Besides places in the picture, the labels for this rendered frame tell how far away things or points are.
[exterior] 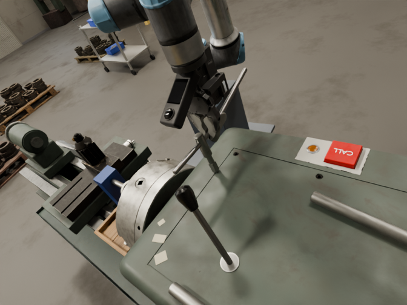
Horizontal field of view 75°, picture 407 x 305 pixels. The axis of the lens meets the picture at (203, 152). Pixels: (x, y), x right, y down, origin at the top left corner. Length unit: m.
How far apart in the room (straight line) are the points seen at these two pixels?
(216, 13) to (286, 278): 0.84
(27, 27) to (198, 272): 12.87
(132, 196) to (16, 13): 12.53
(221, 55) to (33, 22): 12.39
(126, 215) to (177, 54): 0.46
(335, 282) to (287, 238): 0.10
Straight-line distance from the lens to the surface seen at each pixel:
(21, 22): 13.13
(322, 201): 0.55
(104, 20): 0.63
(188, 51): 0.50
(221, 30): 1.07
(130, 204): 0.77
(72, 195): 1.39
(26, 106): 5.80
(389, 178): 0.62
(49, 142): 1.81
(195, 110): 0.58
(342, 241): 0.53
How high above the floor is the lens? 1.73
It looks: 41 degrees down
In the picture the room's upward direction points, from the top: 24 degrees counter-clockwise
